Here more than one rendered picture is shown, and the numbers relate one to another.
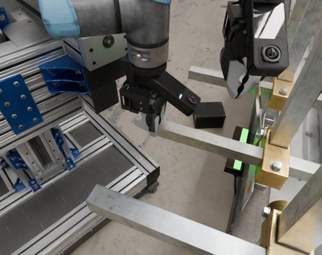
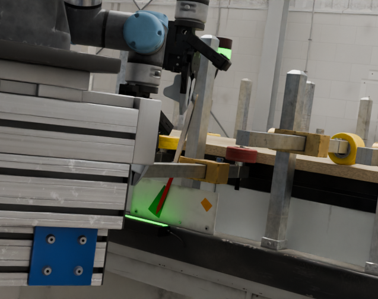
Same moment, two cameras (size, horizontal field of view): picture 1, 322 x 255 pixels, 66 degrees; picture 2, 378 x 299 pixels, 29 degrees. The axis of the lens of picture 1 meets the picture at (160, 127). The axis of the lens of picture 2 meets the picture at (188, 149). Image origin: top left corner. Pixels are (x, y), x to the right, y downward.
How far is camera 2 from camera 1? 155 cm
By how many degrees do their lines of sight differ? 79
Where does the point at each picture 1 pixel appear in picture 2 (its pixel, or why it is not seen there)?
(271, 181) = (223, 175)
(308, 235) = (299, 112)
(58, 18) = (162, 31)
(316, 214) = (299, 93)
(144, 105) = not seen: hidden behind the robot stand
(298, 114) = (206, 121)
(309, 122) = not seen: hidden behind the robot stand
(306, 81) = (206, 92)
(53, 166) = not seen: outside the picture
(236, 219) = (219, 237)
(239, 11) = (177, 47)
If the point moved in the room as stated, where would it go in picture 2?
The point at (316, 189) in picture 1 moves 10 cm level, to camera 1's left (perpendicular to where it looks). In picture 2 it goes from (294, 83) to (289, 80)
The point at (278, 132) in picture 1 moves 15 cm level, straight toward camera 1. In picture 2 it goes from (199, 143) to (242, 151)
